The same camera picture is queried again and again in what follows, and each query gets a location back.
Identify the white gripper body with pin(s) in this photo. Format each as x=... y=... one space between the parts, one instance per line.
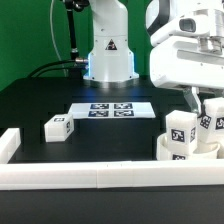
x=189 y=51

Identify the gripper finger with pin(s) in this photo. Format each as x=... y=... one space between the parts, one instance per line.
x=191 y=96

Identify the white round stool seat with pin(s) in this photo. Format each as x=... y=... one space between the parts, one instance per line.
x=203 y=151

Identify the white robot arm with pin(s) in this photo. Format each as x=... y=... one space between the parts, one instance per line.
x=111 y=62

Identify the white marker sheet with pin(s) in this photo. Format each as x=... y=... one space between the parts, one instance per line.
x=112 y=110

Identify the white U-shaped fence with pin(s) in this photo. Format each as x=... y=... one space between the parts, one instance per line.
x=101 y=174

